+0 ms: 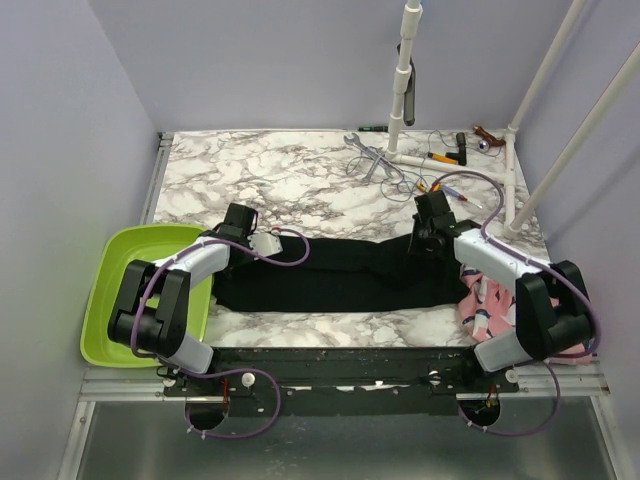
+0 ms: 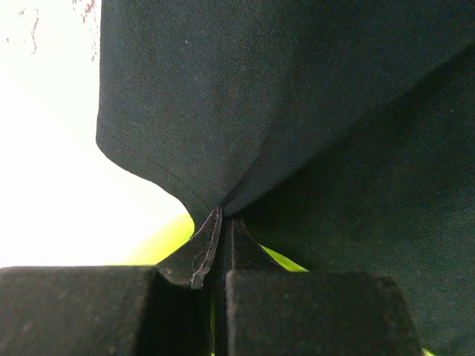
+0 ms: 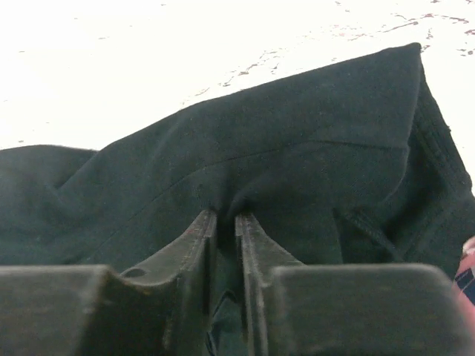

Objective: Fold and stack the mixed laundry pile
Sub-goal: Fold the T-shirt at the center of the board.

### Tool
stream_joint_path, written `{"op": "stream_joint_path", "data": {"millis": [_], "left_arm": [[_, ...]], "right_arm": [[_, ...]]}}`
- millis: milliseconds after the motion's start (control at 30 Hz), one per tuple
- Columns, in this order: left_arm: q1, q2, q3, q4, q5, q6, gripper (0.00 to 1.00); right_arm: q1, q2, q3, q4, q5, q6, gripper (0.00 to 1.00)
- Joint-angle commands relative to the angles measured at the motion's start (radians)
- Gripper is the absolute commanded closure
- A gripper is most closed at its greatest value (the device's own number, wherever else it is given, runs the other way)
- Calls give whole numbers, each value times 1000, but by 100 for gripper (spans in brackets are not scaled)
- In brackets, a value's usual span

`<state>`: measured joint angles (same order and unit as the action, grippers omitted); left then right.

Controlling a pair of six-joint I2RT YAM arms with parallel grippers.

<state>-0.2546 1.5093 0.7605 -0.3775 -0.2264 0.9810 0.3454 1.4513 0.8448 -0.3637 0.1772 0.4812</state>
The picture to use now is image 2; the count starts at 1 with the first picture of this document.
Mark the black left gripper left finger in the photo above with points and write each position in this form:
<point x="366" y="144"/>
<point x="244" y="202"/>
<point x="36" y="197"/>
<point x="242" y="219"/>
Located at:
<point x="161" y="309"/>

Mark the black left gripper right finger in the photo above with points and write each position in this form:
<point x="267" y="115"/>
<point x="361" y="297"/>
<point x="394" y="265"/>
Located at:
<point x="263" y="309"/>

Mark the black garment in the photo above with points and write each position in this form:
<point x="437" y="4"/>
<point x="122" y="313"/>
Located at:
<point x="341" y="131"/>

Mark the lime green laundry basket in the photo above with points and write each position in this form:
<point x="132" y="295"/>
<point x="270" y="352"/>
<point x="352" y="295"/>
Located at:
<point x="173" y="236"/>

